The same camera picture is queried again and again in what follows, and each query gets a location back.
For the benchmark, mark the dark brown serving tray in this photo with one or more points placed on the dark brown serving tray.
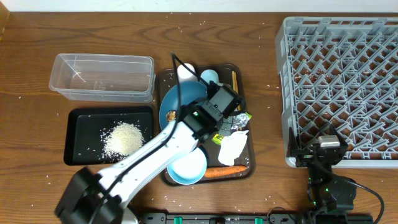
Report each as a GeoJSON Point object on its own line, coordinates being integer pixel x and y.
{"type": "Point", "coordinates": [166, 79]}

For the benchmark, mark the grey dishwasher rack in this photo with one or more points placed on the grey dishwasher rack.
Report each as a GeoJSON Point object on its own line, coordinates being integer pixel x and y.
{"type": "Point", "coordinates": [341, 72]}

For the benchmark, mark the light blue bowl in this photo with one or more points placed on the light blue bowl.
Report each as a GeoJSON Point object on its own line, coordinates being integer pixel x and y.
{"type": "Point", "coordinates": [189, 169]}

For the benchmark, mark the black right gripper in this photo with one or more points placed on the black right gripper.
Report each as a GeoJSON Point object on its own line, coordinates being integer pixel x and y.
{"type": "Point", "coordinates": [305, 156]}

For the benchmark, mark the orange carrot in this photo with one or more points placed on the orange carrot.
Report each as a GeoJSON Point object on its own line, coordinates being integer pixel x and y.
{"type": "Point", "coordinates": [216, 172]}

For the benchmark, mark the light blue plastic cup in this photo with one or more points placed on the light blue plastic cup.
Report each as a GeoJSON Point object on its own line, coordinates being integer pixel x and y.
{"type": "Point", "coordinates": [208, 76]}

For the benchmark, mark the dark blue plate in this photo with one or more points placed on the dark blue plate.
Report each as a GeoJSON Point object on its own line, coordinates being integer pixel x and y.
{"type": "Point", "coordinates": [190, 91]}

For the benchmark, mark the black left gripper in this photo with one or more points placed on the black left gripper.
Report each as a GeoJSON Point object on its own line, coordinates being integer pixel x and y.
{"type": "Point", "coordinates": [227, 127]}

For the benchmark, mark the wooden chopstick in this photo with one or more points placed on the wooden chopstick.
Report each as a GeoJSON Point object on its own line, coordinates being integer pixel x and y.
{"type": "Point", "coordinates": [239, 107]}
{"type": "Point", "coordinates": [234, 81]}

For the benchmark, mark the black plastic tray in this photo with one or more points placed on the black plastic tray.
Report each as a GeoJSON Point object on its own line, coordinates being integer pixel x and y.
{"type": "Point", "coordinates": [83, 145]}

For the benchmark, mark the white plastic cup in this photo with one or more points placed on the white plastic cup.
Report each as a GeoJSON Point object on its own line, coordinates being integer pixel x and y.
{"type": "Point", "coordinates": [185, 76]}

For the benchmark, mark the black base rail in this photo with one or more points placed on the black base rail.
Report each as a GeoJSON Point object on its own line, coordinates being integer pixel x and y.
{"type": "Point", "coordinates": [273, 218]}

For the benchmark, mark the crumpled white paper napkin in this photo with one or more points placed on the crumpled white paper napkin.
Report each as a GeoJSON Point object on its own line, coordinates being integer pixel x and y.
{"type": "Point", "coordinates": [232, 147]}

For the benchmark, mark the clear plastic bin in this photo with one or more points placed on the clear plastic bin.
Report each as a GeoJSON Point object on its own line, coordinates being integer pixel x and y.
{"type": "Point", "coordinates": [103, 77]}

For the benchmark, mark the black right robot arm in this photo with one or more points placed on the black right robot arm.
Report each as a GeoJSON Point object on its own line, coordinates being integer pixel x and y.
{"type": "Point", "coordinates": [331, 195]}

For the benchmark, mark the crumpled foil snack wrapper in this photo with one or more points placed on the crumpled foil snack wrapper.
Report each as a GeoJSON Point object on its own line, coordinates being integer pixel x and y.
{"type": "Point", "coordinates": [239, 122]}

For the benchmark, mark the left wooden chopstick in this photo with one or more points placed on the left wooden chopstick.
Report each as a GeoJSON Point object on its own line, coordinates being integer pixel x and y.
{"type": "Point", "coordinates": [234, 81]}

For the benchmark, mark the brown food scrap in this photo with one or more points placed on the brown food scrap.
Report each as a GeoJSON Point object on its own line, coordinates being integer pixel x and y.
{"type": "Point", "coordinates": [171, 116]}

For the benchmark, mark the pile of rice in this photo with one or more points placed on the pile of rice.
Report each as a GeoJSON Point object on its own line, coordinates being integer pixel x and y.
{"type": "Point", "coordinates": [121, 140]}

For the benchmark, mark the right wooden chopstick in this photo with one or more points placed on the right wooden chopstick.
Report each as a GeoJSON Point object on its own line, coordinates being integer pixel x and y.
{"type": "Point", "coordinates": [239, 107]}

